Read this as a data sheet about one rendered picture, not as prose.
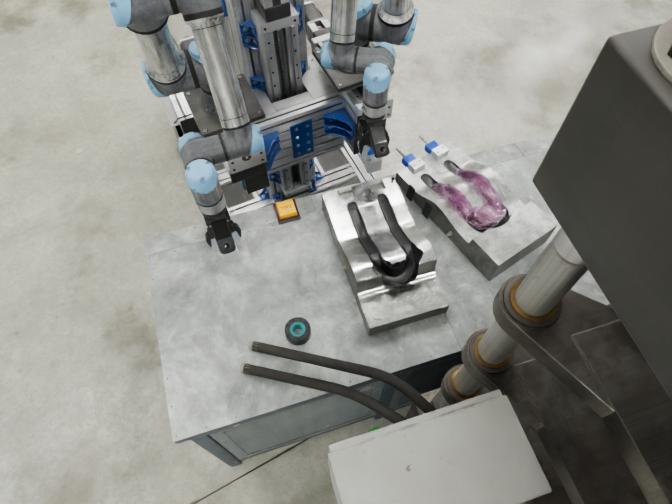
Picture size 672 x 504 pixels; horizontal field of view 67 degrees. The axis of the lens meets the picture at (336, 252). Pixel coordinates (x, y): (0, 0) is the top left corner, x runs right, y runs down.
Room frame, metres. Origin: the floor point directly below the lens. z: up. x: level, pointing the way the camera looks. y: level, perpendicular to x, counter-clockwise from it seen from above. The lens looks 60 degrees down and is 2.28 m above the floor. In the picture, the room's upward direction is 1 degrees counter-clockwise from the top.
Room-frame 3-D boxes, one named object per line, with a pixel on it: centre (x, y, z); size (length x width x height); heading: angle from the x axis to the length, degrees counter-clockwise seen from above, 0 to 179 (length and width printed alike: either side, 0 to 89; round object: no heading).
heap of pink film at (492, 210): (1.01, -0.46, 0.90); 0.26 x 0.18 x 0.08; 34
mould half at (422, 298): (0.82, -0.15, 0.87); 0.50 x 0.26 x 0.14; 17
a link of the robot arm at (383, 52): (1.25, -0.13, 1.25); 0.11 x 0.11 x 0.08; 77
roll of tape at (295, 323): (0.56, 0.12, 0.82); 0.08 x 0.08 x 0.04
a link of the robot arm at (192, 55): (1.30, 0.39, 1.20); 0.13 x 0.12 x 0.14; 110
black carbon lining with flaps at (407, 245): (0.84, -0.16, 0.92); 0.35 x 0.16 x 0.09; 17
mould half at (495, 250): (1.01, -0.47, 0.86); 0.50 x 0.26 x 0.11; 34
